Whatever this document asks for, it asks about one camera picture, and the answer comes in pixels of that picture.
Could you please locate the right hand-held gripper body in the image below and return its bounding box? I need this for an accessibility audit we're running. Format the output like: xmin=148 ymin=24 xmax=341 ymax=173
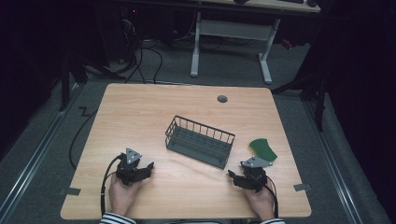
xmin=239 ymin=156 xmax=274 ymax=193

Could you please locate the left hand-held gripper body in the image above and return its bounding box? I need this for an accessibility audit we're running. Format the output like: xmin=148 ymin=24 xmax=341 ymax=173
xmin=115 ymin=147 xmax=145 ymax=188

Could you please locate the person's left hand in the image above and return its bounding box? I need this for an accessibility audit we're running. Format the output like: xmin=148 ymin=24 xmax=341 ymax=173
xmin=108 ymin=173 xmax=143 ymax=217

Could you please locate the person's right hand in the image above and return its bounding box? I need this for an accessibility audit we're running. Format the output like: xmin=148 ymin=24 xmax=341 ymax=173
xmin=242 ymin=181 xmax=276 ymax=220

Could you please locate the green curved sponge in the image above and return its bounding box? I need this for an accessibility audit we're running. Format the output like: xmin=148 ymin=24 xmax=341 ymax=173
xmin=247 ymin=138 xmax=278 ymax=163

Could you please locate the grey tape strip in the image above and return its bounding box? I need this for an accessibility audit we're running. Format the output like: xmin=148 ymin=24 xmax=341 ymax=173
xmin=292 ymin=183 xmax=313 ymax=192
xmin=57 ymin=187 xmax=82 ymax=197

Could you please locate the black metal stand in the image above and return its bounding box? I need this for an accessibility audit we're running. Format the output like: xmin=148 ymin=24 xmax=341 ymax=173
xmin=58 ymin=54 xmax=90 ymax=112
xmin=270 ymin=73 xmax=329 ymax=133

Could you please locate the dark computer tower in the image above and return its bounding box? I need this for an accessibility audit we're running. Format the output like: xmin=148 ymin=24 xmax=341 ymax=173
xmin=116 ymin=5 xmax=142 ymax=63

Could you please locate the white-legged wooden desk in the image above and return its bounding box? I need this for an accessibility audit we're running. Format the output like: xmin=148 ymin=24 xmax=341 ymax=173
xmin=186 ymin=0 xmax=321 ymax=85

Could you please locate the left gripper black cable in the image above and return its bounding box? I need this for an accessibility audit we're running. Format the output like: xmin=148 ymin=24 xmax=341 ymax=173
xmin=99 ymin=153 xmax=126 ymax=217

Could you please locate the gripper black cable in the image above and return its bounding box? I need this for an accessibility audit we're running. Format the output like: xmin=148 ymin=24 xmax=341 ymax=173
xmin=264 ymin=175 xmax=279 ymax=219
xmin=99 ymin=153 xmax=126 ymax=217

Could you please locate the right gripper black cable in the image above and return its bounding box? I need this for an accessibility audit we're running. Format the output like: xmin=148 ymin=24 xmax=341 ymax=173
xmin=264 ymin=175 xmax=279 ymax=219

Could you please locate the dark grey wire basket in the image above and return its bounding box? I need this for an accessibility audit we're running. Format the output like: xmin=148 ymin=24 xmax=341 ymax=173
xmin=164 ymin=115 xmax=236 ymax=171

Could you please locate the black floor cable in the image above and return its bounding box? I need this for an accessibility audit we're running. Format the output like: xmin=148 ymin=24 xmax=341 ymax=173
xmin=68 ymin=106 xmax=99 ymax=171

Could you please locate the metal floor rail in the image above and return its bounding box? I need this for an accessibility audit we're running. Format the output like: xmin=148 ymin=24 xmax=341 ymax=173
xmin=0 ymin=83 xmax=82 ymax=218
xmin=303 ymin=101 xmax=363 ymax=224

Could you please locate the bundle of black floor cables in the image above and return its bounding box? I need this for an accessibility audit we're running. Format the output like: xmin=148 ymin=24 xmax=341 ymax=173
xmin=83 ymin=38 xmax=164 ymax=86

